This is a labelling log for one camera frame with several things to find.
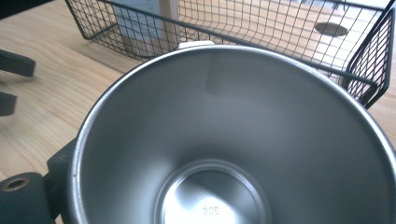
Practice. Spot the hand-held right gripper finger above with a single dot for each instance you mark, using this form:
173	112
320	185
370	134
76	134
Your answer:
60	174

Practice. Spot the white mug with steel interior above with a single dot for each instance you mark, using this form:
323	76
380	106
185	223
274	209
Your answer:
218	124

